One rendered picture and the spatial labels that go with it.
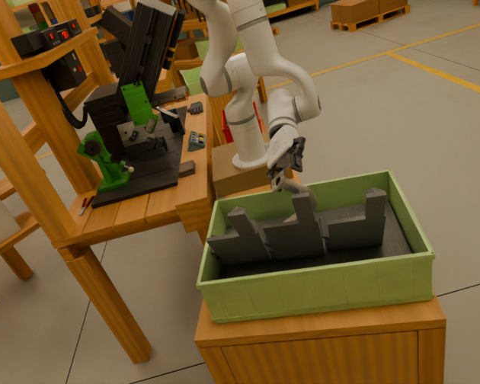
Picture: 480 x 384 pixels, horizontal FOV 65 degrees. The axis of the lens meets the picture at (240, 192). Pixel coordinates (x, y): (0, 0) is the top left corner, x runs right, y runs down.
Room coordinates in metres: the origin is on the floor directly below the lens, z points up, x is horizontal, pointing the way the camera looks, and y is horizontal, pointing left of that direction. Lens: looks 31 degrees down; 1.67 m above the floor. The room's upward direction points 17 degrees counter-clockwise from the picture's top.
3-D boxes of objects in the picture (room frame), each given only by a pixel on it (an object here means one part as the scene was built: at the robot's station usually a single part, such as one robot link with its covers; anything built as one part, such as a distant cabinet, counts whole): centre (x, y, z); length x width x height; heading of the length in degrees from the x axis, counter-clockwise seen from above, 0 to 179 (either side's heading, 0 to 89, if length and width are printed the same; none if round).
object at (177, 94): (2.17, 0.32, 1.11); 0.39 x 0.16 x 0.03; 86
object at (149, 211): (2.10, 0.43, 0.44); 1.49 x 0.70 x 0.88; 176
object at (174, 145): (2.10, 0.43, 0.89); 1.10 x 0.42 x 0.02; 176
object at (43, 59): (2.12, 0.68, 1.52); 0.90 x 0.25 x 0.04; 176
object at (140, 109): (2.02, 0.37, 1.17); 0.13 x 0.12 x 0.20; 176
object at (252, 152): (1.46, -0.10, 1.03); 0.19 x 0.19 x 0.18
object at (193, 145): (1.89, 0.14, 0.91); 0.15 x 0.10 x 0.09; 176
